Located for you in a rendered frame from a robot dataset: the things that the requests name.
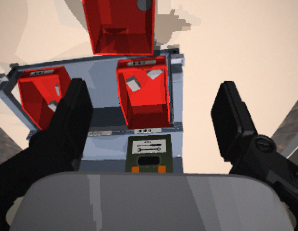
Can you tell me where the red bin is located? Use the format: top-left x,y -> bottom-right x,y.
82,0 -> 155,55
18,66 -> 71,130
116,56 -> 170,129

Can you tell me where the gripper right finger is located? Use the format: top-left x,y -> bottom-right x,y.
211,81 -> 298,231

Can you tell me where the grey steel disc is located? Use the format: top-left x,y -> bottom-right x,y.
137,0 -> 151,11

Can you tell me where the dark grey metal shelf rack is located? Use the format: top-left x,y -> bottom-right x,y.
0,48 -> 185,173

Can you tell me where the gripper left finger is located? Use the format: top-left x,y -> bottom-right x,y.
0,78 -> 94,231

